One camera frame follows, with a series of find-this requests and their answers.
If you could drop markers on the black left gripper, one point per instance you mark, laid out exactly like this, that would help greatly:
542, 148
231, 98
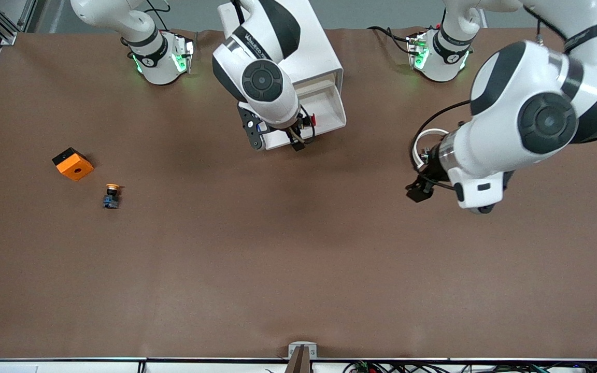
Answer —
431, 163

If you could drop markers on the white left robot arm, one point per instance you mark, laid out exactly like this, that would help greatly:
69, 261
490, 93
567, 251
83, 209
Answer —
511, 88

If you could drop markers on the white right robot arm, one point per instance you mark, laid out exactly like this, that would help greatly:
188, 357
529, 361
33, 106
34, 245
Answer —
283, 103

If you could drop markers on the white semicircular clamp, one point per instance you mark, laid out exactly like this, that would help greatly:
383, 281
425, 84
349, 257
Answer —
415, 153

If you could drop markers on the metal table edge bracket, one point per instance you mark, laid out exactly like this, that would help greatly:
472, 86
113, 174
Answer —
293, 346

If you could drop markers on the orange and black switch box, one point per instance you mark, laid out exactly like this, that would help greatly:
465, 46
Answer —
73, 166

